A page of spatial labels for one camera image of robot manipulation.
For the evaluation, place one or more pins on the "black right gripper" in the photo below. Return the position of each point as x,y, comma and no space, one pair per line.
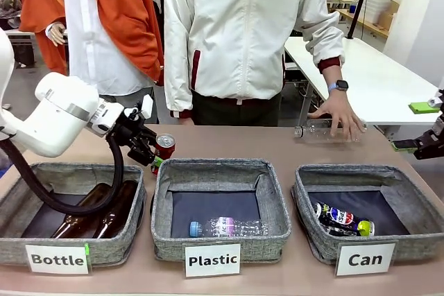
431,143

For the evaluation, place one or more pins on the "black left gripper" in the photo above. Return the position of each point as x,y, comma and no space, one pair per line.
126,129

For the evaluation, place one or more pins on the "red soda can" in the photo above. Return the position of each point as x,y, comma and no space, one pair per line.
167,143

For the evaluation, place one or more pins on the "brown glass bottle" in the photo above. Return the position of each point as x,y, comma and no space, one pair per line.
79,216
116,213

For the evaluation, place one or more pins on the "clear unlabelled plastic bottle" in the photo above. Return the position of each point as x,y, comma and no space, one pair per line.
315,133

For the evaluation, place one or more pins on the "blue-capped labelled plastic bottle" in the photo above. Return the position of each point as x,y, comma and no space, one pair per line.
229,227

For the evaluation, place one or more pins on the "crushed black Pepsi can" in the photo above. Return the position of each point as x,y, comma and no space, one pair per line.
341,221

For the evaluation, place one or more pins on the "person left forearm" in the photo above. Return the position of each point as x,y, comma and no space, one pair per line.
333,72

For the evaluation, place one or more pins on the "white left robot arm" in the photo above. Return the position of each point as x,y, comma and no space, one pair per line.
59,119

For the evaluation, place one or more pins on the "grey basket labelled Plastic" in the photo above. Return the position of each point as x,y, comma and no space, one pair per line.
215,167

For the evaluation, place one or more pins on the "grey basket labelled Can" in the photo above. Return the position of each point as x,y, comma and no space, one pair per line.
409,244

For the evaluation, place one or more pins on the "grey basket labelled Bottle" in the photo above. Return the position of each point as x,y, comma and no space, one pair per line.
86,251

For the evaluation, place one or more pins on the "white Can label card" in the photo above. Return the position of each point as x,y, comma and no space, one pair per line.
365,259

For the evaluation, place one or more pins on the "person left hand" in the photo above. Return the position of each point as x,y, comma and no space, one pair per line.
340,110

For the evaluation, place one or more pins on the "white background table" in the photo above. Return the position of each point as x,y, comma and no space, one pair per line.
388,81

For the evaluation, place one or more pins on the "brown cardboard box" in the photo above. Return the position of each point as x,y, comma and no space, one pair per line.
388,15

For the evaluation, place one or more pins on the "wooden background desk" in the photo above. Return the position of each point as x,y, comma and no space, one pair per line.
364,23

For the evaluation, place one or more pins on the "white mannequin shirt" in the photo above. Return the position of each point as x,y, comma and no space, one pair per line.
86,39

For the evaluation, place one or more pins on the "white stacked storage bins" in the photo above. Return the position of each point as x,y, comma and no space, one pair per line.
378,0

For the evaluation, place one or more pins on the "white Plastic label card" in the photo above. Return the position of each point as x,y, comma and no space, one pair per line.
212,260

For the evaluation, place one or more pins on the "orange mannequin coat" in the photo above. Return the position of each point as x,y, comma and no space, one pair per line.
128,15

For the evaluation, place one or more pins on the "black tripod pole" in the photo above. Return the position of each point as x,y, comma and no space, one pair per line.
359,1

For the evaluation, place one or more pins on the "white Bottle label card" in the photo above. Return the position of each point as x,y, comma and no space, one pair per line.
57,259

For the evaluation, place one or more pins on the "pale mannequin hand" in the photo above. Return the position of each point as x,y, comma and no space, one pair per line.
55,34

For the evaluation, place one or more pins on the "person in white jacket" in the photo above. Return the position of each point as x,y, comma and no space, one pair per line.
236,32

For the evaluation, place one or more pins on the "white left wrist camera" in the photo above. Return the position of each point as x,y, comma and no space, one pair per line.
147,106

